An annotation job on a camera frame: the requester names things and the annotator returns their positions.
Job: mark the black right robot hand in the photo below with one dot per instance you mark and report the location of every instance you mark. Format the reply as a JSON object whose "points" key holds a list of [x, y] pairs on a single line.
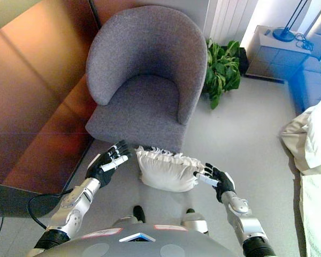
{"points": [[224, 183]]}

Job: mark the dark wooden table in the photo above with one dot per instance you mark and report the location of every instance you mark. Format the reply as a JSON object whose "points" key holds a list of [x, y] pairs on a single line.
{"points": [[29, 93]]}

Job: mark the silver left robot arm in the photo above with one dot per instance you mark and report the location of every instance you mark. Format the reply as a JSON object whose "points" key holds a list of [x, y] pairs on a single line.
{"points": [[72, 206]]}

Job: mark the blue lamp base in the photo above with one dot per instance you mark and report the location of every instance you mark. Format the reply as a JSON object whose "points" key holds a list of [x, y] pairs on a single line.
{"points": [[283, 34]]}

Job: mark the green leafy houseplant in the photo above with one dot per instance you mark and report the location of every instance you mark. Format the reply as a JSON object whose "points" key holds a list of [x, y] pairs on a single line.
{"points": [[220, 72]]}

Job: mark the grey fabric tub armchair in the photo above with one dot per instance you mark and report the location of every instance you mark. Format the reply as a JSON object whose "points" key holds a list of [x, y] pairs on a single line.
{"points": [[149, 67]]}

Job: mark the blue upholstered bed frame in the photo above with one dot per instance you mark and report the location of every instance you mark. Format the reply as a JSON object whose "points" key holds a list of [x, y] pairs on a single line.
{"points": [[310, 85]]}

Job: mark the white bed duvet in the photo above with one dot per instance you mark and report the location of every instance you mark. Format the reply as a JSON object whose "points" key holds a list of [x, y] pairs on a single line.
{"points": [[315, 134]]}

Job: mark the white fringed pillow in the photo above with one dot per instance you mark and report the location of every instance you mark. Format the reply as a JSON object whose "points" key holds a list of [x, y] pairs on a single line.
{"points": [[166, 174]]}

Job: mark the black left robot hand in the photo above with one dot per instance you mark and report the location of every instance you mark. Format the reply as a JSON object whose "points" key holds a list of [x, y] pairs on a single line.
{"points": [[101, 167]]}

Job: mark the silver right robot leg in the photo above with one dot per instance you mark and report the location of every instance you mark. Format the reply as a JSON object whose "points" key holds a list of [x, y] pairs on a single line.
{"points": [[195, 220]]}

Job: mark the white bedside table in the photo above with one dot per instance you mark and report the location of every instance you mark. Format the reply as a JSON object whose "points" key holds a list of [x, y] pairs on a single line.
{"points": [[275, 53]]}

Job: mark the black plant pot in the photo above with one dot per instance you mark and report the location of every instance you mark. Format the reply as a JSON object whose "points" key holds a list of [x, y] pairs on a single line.
{"points": [[243, 60]]}

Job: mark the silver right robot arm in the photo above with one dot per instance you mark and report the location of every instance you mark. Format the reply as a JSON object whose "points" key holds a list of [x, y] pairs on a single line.
{"points": [[246, 222]]}

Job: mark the grey robot torso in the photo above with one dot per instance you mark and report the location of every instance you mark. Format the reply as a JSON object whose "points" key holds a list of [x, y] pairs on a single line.
{"points": [[139, 246]]}

